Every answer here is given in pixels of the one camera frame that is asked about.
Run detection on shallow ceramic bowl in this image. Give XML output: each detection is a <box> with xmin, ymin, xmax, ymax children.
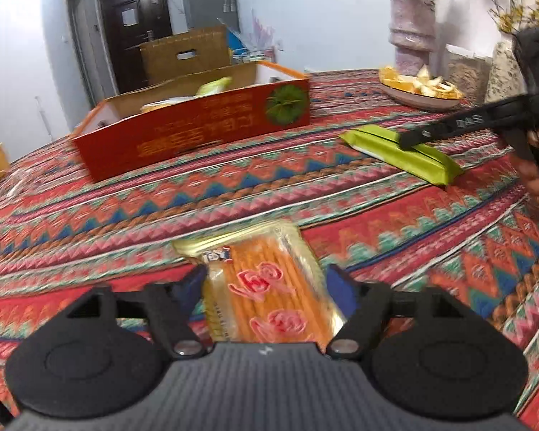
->
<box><xmin>378</xmin><ymin>66</ymin><xmax>465</xmax><ymax>111</ymax></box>

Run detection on glass jar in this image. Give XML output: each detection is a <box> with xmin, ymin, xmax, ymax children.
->
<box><xmin>444</xmin><ymin>44</ymin><xmax>495</xmax><ymax>99</ymax></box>

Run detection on interior doorway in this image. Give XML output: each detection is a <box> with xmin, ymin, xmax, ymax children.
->
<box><xmin>65</xmin><ymin>0</ymin><xmax>97</xmax><ymax>108</ymax></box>

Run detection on orange stick snack packet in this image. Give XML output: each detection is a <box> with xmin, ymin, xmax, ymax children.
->
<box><xmin>173</xmin><ymin>220</ymin><xmax>346</xmax><ymax>344</ymax></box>

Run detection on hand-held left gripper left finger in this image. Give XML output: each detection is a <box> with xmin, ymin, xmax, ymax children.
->
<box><xmin>65</xmin><ymin>264</ymin><xmax>209</xmax><ymax>360</ymax></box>

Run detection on purple decorative feathers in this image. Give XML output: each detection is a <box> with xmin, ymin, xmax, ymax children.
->
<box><xmin>250</xmin><ymin>9</ymin><xmax>276</xmax><ymax>50</ymax></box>

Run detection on pink ceramic vase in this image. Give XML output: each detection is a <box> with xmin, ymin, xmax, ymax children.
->
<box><xmin>388</xmin><ymin>0</ymin><xmax>436</xmax><ymax>77</ymax></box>

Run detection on crinkled gold snack packet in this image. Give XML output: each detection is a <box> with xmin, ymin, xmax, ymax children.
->
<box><xmin>140</xmin><ymin>96</ymin><xmax>194</xmax><ymax>114</ymax></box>

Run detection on dark entrance door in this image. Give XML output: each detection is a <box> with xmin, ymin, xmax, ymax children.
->
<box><xmin>96</xmin><ymin>0</ymin><xmax>174</xmax><ymax>95</ymax></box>

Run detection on brown cardboard box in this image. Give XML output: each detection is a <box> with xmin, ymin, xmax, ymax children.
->
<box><xmin>139</xmin><ymin>26</ymin><xmax>232</xmax><ymax>86</ymax></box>

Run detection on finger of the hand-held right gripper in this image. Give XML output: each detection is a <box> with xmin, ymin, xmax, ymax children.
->
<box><xmin>399</xmin><ymin>119</ymin><xmax>456</xmax><ymax>150</ymax></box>

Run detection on white pole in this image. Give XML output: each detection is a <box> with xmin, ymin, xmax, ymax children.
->
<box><xmin>33</xmin><ymin>96</ymin><xmax>55</xmax><ymax>142</ymax></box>

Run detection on orange cardboard box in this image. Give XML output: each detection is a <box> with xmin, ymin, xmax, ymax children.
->
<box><xmin>71</xmin><ymin>60</ymin><xmax>312</xmax><ymax>181</ymax></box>

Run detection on patterned red tablecloth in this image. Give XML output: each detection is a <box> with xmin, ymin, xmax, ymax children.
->
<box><xmin>0</xmin><ymin>68</ymin><xmax>539</xmax><ymax>431</ymax></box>

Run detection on pile of orange peels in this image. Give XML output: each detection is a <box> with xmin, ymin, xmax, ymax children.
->
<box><xmin>379</xmin><ymin>65</ymin><xmax>463</xmax><ymax>99</ymax></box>

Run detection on long green snack packet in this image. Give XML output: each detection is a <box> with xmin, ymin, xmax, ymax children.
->
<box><xmin>338</xmin><ymin>126</ymin><xmax>463</xmax><ymax>187</ymax></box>

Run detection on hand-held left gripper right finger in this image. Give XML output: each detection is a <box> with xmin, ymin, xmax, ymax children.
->
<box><xmin>326</xmin><ymin>264</ymin><xmax>472</xmax><ymax>360</ymax></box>

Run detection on white and green snack packet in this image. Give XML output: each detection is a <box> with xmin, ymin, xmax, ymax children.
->
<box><xmin>195</xmin><ymin>76</ymin><xmax>233</xmax><ymax>97</ymax></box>

